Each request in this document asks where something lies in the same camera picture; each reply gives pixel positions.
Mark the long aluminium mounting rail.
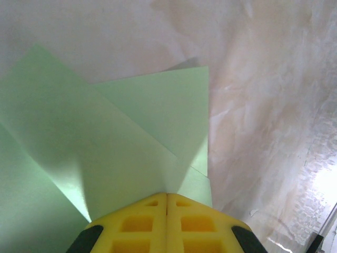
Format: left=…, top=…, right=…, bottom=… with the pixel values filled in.
left=317, top=201, right=337, bottom=253

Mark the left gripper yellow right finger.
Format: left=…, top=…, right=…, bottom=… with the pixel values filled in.
left=166, top=193, right=269, bottom=253

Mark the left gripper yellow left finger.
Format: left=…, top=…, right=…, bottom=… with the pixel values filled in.
left=68, top=192, right=167, bottom=253

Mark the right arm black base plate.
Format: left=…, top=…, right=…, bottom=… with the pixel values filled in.
left=306, top=233, right=324, bottom=253

